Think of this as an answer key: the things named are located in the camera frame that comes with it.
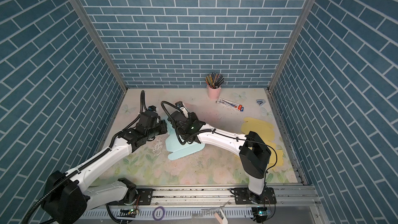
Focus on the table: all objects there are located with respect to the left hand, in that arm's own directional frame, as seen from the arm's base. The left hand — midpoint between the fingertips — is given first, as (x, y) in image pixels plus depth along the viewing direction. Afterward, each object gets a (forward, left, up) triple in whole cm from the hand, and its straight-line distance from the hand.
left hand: (168, 124), depth 83 cm
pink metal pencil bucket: (+31, -27, -8) cm, 42 cm away
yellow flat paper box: (+6, -62, -20) cm, 65 cm away
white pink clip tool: (-40, -26, -13) cm, 49 cm away
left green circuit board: (-38, +16, -17) cm, 44 cm away
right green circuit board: (-39, -45, -15) cm, 62 cm away
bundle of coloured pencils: (+38, -27, -2) cm, 47 cm away
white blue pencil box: (+25, -39, -14) cm, 48 cm away
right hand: (+4, -10, +3) cm, 11 cm away
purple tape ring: (-39, 0, -15) cm, 42 cm away
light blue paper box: (-13, -5, -5) cm, 15 cm away
